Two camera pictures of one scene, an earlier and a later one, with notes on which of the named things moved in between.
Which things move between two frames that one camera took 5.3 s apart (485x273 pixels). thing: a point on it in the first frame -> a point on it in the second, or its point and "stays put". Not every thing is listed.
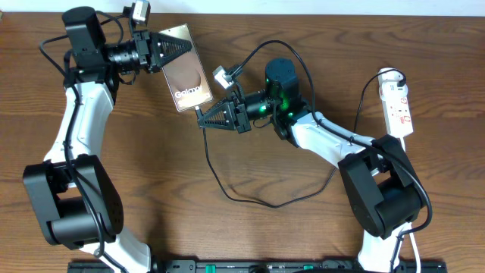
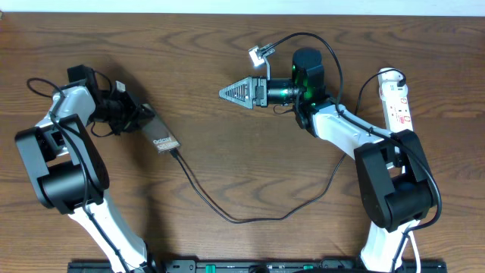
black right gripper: x=242 y=123 -> x=259 y=93
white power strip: x=392 y=90 stays put
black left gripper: x=157 y=61 -> x=132 y=113
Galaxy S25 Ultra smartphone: x=185 y=73 -> x=160 y=136
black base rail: x=261 y=266 stays put
